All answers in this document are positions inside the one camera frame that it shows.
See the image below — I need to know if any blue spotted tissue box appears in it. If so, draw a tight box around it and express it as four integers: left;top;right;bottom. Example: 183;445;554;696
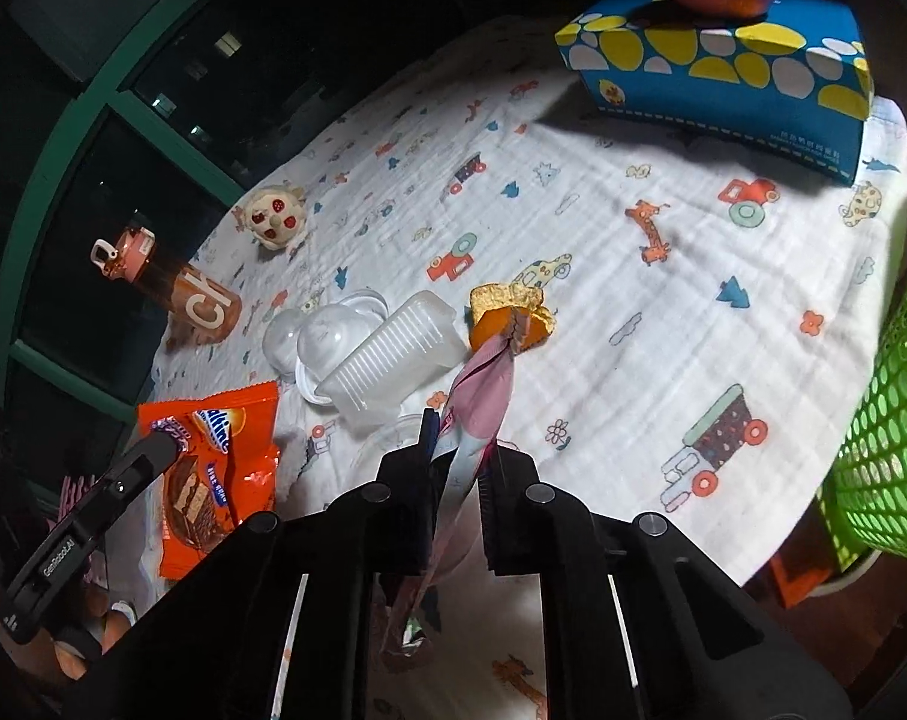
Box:
554;0;875;186

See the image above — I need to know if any white printed cloth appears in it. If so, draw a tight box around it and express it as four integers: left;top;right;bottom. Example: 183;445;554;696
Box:
134;15;907;720

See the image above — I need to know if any orange peel piece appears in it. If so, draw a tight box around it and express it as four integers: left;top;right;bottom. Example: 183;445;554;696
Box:
468;283;558;352

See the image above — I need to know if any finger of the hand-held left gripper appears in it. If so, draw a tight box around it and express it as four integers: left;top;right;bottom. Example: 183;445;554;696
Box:
86;431;186;518

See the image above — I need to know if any small white red-spotted toy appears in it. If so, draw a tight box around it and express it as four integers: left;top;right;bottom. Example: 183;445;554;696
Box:
244;184;307;250

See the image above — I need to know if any person's left hand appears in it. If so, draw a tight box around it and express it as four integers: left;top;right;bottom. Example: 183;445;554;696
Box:
49;592;138;680

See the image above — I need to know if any green mesh plastic basket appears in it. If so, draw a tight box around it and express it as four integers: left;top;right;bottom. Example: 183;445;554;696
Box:
832;142;907;560

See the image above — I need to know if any white round stand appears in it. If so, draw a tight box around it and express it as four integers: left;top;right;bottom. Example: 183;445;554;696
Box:
804;546;884;602

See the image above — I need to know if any clear ribbed plastic box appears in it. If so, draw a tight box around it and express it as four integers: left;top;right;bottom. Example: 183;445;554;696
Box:
325;289;467;430

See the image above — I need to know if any orange cardboard box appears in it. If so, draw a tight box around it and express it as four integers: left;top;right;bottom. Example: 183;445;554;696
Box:
768;529;839;610

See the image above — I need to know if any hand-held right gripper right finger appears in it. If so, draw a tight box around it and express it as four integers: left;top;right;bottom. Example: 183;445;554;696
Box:
477;444;854;720

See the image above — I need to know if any green window frame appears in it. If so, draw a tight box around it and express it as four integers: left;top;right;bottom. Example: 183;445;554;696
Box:
0;0;275;541

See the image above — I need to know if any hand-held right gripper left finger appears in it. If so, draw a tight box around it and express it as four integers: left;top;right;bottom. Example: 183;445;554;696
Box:
64;409;443;720

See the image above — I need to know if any pink plastic wrapper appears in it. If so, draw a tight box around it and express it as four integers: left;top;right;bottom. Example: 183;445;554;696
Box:
379;334;516;672

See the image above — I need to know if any orange snack packet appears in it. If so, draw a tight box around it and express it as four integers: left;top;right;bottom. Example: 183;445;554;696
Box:
137;382;281;580

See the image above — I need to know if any orange water bottle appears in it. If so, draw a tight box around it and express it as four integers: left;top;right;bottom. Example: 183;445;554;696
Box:
89;225;243;347

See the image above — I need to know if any clear plastic dome cup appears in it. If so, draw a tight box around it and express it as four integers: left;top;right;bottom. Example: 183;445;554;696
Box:
296;302;395;400
262;311;314;376

